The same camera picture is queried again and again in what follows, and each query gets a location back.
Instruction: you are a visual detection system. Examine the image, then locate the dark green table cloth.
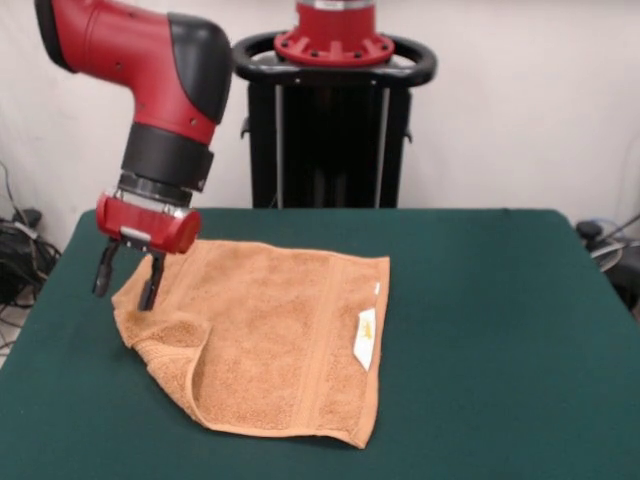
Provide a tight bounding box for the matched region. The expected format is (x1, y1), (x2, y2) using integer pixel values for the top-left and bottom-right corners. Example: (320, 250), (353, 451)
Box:
(0, 207), (640, 480)

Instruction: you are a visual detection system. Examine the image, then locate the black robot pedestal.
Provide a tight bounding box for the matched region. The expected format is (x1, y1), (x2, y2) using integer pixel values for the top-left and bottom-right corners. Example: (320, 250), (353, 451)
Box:
(229, 30), (439, 209)

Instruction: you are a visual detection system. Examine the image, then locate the tan terry towel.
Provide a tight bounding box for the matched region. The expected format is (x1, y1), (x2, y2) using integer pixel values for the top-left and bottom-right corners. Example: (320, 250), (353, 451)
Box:
(110, 238), (392, 450)

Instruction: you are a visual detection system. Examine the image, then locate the black power brick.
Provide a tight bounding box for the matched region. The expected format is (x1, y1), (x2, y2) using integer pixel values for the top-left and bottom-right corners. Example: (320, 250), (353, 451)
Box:
(13, 207), (44, 227)

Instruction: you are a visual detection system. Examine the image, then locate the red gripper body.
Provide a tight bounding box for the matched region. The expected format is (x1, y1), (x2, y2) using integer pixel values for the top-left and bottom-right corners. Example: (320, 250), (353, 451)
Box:
(95, 192), (204, 257)

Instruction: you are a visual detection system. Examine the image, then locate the grey round stand foot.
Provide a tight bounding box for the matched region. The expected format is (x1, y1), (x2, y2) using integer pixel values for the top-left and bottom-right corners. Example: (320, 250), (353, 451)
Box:
(589, 238), (625, 272)

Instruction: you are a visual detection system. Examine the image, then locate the black cable bundle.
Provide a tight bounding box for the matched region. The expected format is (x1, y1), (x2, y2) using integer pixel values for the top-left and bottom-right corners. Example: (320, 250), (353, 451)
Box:
(0, 159), (64, 321)

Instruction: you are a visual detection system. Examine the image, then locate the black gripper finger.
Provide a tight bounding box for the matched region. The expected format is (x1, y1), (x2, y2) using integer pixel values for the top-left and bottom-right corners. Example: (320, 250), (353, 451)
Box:
(91, 238), (121, 298)
(137, 252), (166, 313)

